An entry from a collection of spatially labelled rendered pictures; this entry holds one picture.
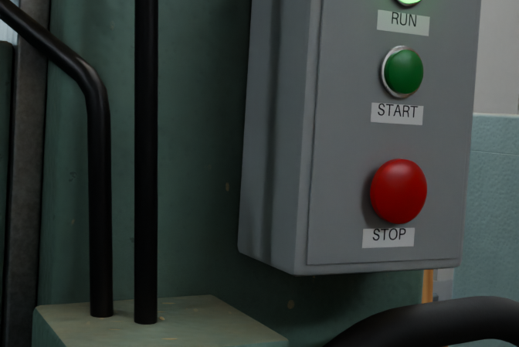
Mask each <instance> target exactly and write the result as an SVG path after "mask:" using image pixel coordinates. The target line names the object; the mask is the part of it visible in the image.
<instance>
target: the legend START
mask: <svg viewBox="0 0 519 347"><path fill-rule="evenodd" d="M422 116H423V106H414V105H403V104H383V103H371V122H376V123H390V124H416V125H422Z"/></svg>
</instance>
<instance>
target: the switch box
mask: <svg viewBox="0 0 519 347"><path fill-rule="evenodd" d="M480 9H481V0H421V2H420V3H418V4H417V5H414V6H410V7H404V6H401V5H399V4H398V3H397V2H396V1H395V0H252V8H251V22H250V35H249V60H248V73H247V87H246V112H245V126H244V139H243V165H242V178H241V192H240V205H239V231H238V243H237V246H238V250H239V252H240V253H243V254H245V255H247V256H249V257H252V258H254V259H256V260H259V261H261V262H264V263H265V264H268V265H270V266H272V267H275V268H277V269H279V270H282V271H284V272H287V273H288V274H292V275H293V276H295V277H300V276H315V275H329V274H358V273H372V272H387V271H402V270H430V269H445V268H454V267H458V266H460V265H461V262H462V257H463V237H464V227H465V215H466V195H467V185H468V175H469V163H470V143H471V133H472V123H473V102H474V91H475V81H476V71H477V50H478V39H479V29H480ZM378 10H384V11H390V12H400V13H406V14H412V15H422V16H428V17H430V19H429V36H421V35H415V34H408V33H402V32H390V31H384V30H378V29H377V21H378ZM396 46H408V47H410V48H412V49H414V50H415V51H416V52H417V53H418V54H419V57H420V58H421V61H422V64H423V78H422V83H421V85H420V87H419V89H418V90H417V91H416V92H415V93H414V94H413V95H411V96H410V97H405V98H397V97H393V96H391V95H390V94H388V93H387V92H386V90H385V89H384V87H383V86H382V83H381V81H380V76H379V69H380V64H381V61H382V58H383V56H384V55H385V54H386V53H387V52H388V51H389V50H390V49H391V48H393V47H396ZM371 103H383V104H403V105H414V106H423V116H422V125H416V124H390V123H376V122H371ZM396 158H400V159H407V160H409V161H412V162H415V163H416V164H417V165H418V166H419V167H420V168H421V169H422V171H423V173H424V175H425V177H426V183H427V195H426V201H425V204H424V206H423V208H422V210H421V211H420V213H419V214H418V215H417V216H416V217H415V218H414V219H413V220H411V221H409V222H407V223H403V224H394V223H389V222H386V221H384V220H383V219H381V218H380V217H379V216H378V215H377V214H376V212H375V211H374V209H373V207H372V204H371V197H370V189H371V182H372V179H373V178H374V175H375V173H376V172H377V171H378V169H379V168H380V167H381V166H382V165H383V164H385V163H386V162H388V161H390V160H392V159H396ZM381 228H415V236H414V247H376V248H362V239H363V229H381Z"/></svg>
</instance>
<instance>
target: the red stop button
mask: <svg viewBox="0 0 519 347"><path fill-rule="evenodd" d="M426 195H427V183H426V177H425V175H424V173H423V171H422V169H421V168H420V167H419V166H418V165H417V164H416V163H415V162H412V161H409V160H407V159H400V158H396V159H392V160H390V161H388V162H386V163H385V164H383V165H382V166H381V167H380V168H379V169H378V171H377V172H376V173H375V175H374V178H373V179H372V182H371V189H370V197H371V204H372V207H373V209H374V211H375V212H376V214H377V215H378V216H379V217H380V218H381V219H383V220H384V221H386V222H389V223H394V224H403V223H407V222H409V221H411V220H413V219H414V218H415V217H416V216H417V215H418V214H419V213H420V211H421V210H422V208H423V206H424V204H425V201H426Z"/></svg>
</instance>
